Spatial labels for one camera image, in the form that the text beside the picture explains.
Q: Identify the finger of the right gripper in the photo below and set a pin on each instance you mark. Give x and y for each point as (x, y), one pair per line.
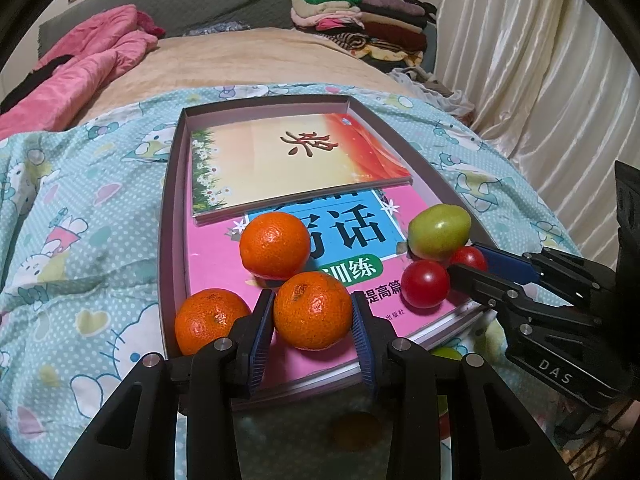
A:
(480, 284)
(530, 264)

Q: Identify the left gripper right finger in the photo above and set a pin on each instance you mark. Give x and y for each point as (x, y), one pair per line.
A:
(493, 436)

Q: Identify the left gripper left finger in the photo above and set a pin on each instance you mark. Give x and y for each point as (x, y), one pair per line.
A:
(133, 435)

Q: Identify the red tomato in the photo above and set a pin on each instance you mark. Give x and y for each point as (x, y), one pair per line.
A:
(424, 284)
(469, 256)

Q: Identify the round green fruit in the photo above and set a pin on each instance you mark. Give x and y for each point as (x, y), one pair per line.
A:
(447, 353)

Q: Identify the pear-shaped green fruit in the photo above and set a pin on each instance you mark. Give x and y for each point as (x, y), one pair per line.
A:
(438, 231)

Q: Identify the orange mandarin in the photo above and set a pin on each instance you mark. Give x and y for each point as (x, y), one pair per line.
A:
(207, 316)
(312, 311)
(274, 246)

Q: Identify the brown kiwi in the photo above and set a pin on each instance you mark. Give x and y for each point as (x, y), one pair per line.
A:
(356, 431)

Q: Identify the pink workbook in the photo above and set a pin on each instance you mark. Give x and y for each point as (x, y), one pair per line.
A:
(309, 256)

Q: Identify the shallow grey cardboard box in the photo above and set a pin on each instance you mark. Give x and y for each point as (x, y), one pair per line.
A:
(177, 199)

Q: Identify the cream satin curtain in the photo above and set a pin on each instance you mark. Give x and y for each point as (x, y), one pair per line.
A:
(556, 94)

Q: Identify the floral bag with cloth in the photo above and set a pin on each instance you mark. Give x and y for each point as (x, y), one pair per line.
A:
(426, 87)

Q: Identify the blue cartoon print sheet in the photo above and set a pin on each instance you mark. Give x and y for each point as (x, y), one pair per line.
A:
(79, 231)

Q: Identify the orange cream book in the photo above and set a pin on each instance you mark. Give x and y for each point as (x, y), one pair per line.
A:
(263, 162)

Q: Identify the pile of folded clothes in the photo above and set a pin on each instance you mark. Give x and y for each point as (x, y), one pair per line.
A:
(386, 34)

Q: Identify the beige blanket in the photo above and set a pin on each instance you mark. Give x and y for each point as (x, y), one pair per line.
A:
(252, 56)

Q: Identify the blue patterned pillow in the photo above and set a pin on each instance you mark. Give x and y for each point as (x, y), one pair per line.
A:
(216, 28)

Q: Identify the black garment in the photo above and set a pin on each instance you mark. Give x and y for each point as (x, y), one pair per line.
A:
(32, 81)

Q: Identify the pink quilt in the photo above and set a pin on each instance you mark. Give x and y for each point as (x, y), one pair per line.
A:
(99, 50)

